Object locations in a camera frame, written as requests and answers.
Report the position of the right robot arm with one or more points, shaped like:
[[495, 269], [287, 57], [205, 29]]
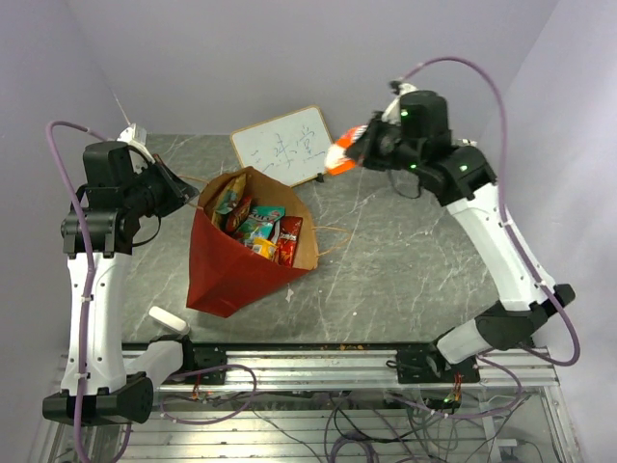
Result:
[[413, 135]]

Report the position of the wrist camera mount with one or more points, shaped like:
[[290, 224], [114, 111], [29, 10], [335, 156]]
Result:
[[392, 112], [136, 137]]

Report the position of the tan kettle chips bag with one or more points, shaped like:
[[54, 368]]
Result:
[[228, 200]]

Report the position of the teal snack bag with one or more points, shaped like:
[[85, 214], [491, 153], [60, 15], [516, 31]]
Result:
[[259, 224]]

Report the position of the aluminium rail frame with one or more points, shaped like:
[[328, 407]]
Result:
[[349, 402]]

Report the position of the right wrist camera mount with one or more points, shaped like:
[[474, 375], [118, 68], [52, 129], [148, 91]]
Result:
[[392, 112]]

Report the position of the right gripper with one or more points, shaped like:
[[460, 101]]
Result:
[[363, 149]]

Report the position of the orange snack bag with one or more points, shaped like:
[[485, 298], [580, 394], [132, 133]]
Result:
[[337, 160]]

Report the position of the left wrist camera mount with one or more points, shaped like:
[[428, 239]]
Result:
[[136, 137]]

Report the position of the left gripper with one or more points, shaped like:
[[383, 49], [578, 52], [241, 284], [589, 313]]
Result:
[[178, 192]]

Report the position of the small whiteboard with stand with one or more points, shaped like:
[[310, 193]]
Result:
[[290, 149]]

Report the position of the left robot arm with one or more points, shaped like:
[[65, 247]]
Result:
[[98, 386]]

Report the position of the red cookie snack bag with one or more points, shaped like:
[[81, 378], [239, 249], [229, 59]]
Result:
[[238, 215]]

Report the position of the yellow snack bag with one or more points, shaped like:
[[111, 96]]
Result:
[[265, 248]]

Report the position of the white object at table edge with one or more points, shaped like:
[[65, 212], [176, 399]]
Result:
[[169, 320]]

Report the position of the red paper bag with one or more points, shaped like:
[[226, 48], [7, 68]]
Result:
[[224, 275]]

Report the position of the red Doritos bag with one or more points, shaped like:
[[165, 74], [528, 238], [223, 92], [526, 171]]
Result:
[[289, 228]]

